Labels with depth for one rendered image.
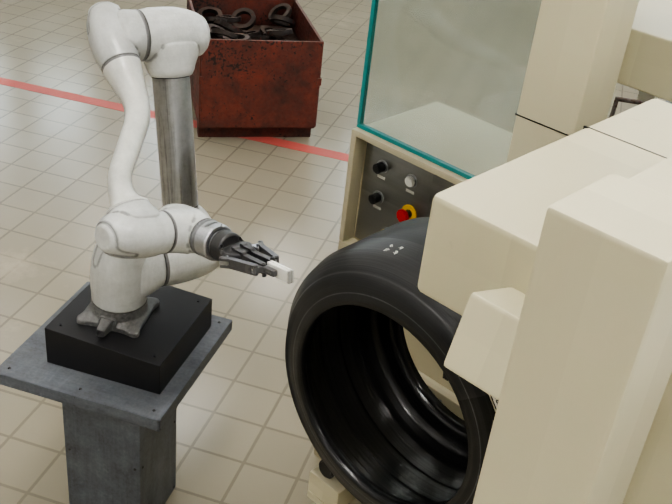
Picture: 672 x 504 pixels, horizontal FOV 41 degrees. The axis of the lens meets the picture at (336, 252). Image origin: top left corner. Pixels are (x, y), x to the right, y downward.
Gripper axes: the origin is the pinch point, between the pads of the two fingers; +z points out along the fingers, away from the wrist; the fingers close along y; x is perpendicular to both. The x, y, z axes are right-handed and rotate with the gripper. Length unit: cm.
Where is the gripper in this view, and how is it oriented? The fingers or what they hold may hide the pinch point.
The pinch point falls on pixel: (280, 271)
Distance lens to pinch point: 195.9
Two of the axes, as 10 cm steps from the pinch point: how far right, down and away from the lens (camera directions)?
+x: 0.0, 9.0, 4.4
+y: 7.0, -3.2, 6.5
